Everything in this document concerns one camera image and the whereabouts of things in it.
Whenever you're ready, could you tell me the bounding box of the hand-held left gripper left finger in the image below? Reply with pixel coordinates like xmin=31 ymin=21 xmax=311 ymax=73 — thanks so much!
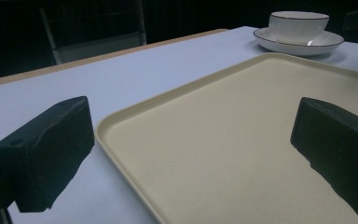
xmin=0 ymin=95 xmax=96 ymax=214

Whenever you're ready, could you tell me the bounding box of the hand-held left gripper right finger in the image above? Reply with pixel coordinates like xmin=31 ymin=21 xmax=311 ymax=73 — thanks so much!
xmin=289 ymin=96 xmax=358 ymax=216

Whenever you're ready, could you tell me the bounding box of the white saucer with dark rim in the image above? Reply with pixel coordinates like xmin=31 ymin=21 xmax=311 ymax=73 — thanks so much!
xmin=253 ymin=27 xmax=345 ymax=57

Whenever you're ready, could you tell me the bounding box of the beige plastic tray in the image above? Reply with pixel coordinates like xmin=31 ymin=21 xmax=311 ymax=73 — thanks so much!
xmin=94 ymin=51 xmax=358 ymax=224

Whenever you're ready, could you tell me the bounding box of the white cup with dark rim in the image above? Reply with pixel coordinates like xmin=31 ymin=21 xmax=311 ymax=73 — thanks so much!
xmin=268 ymin=10 xmax=330 ymax=47

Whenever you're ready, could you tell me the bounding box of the metal frame chair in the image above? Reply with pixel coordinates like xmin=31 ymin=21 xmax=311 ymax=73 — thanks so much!
xmin=38 ymin=0 xmax=147 ymax=65

